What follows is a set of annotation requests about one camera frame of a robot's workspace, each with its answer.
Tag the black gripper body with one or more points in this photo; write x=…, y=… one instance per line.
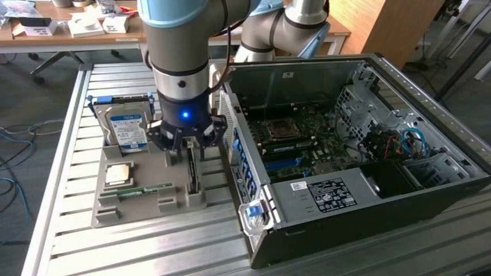
x=185, y=115

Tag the green graphics card black fan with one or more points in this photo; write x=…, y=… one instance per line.
x=193, y=172

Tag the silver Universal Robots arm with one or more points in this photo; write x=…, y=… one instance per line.
x=181, y=43

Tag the hard disk in blue carrier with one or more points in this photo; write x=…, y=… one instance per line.
x=127, y=129

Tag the grey plastic parts rack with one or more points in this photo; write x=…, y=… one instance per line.
x=154, y=178

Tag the silver CPU chip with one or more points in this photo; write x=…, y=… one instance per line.
x=118, y=174

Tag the CPU socket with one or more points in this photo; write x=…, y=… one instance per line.
x=281, y=128

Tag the green RAM stick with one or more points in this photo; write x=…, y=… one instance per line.
x=288, y=146
x=138, y=190

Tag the blue expansion slot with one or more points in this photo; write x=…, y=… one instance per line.
x=282, y=165

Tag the blue case latch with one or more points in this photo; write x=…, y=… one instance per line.
x=253, y=211

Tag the green motherboard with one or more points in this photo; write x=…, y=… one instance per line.
x=330, y=143

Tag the grey power supply unit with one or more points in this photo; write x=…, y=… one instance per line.
x=296, y=201

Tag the small white box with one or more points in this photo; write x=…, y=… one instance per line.
x=115, y=26

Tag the grey wheeled table foot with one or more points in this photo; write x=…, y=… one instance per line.
x=49, y=62

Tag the white box with tape roll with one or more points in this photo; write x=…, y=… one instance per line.
x=86, y=26

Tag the wooden desk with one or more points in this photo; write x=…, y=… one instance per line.
x=50, y=40

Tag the white box with black insert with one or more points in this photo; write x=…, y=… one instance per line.
x=38, y=28

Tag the black open PC case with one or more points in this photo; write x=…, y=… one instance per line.
x=345, y=230

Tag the grey cup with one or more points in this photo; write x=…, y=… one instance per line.
x=62, y=3

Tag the clear plastic bag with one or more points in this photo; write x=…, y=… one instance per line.
x=19, y=8

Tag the wooden cabinet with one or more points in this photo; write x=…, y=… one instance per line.
x=404, y=40

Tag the silver metal disk bay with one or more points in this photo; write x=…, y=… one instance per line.
x=441, y=169

